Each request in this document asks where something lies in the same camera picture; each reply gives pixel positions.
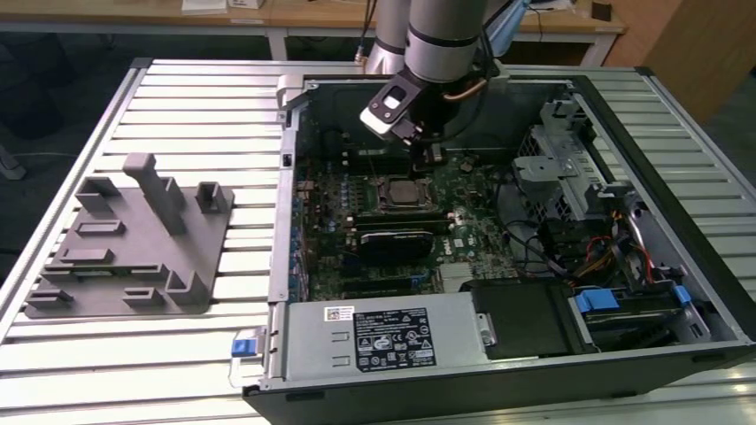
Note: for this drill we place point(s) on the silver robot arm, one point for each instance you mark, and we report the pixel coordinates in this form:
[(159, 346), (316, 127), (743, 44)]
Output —
[(440, 44)]

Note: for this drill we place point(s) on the CPU socket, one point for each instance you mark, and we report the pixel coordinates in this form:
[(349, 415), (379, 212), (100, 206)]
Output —
[(407, 210)]

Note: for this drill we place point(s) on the metal drive cage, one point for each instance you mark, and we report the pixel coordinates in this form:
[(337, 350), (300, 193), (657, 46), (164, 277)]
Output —
[(543, 170)]

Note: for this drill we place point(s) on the green motherboard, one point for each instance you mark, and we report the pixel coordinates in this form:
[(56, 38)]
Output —
[(472, 230)]

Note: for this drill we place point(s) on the black graphics card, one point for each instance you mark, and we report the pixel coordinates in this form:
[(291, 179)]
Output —
[(392, 248)]

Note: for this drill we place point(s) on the small dark box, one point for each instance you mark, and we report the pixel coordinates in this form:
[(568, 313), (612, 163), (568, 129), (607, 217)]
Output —
[(601, 11)]

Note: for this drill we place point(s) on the small silver heatsink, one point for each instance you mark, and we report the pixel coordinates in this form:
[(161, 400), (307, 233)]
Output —
[(457, 276)]

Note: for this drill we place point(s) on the white box dark label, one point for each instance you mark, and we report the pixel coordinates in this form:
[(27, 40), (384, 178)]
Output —
[(245, 3)]

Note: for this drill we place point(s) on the black expansion slot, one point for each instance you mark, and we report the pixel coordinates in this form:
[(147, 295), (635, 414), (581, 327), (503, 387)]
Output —
[(377, 288)]

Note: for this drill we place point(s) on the brown wooden cabinet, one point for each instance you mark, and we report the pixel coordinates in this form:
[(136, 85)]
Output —
[(696, 53)]

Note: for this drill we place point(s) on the white paper box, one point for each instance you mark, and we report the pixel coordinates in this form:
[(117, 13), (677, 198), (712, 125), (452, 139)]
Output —
[(204, 4)]

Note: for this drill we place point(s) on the black plastic air shroud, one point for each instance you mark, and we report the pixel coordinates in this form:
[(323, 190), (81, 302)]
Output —
[(520, 319)]

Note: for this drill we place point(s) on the wooden desk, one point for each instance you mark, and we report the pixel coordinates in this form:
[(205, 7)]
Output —
[(177, 17)]

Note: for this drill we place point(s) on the blue disk carrier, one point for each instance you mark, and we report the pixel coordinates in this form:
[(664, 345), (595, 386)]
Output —
[(596, 301)]

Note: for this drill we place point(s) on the silver power supply unit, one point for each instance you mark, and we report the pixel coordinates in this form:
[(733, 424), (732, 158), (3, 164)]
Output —
[(307, 345)]

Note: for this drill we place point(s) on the grey parts rack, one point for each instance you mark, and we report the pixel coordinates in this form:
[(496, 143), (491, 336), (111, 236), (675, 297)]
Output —
[(148, 248)]

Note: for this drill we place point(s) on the blue plastic latch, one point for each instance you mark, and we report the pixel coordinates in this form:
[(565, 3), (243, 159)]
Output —
[(245, 347)]

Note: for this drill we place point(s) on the black PC case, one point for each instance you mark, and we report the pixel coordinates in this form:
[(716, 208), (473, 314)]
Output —
[(472, 398)]

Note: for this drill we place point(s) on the black office chair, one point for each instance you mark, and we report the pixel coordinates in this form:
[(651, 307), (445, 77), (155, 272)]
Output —
[(29, 88)]

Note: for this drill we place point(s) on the grey metal foot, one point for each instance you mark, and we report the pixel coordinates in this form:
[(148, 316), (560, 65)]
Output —
[(12, 166)]

